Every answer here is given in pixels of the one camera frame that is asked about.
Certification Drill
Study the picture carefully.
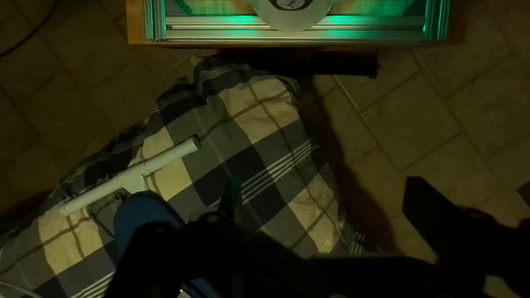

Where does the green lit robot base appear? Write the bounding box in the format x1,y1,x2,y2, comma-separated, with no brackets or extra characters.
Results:
124,0,452,47

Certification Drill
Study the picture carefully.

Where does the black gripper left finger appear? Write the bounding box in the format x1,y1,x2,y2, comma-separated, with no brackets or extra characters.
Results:
104,214,309,298

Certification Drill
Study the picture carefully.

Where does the blue ironing cloth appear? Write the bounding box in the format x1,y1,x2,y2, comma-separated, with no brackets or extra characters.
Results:
112,193,220,298

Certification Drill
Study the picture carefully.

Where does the checkered plaid bed blanket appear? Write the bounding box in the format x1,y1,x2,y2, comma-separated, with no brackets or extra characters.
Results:
0,58,376,298

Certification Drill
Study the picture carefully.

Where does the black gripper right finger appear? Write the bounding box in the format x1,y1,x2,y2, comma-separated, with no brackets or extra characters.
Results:
402,178,530,298

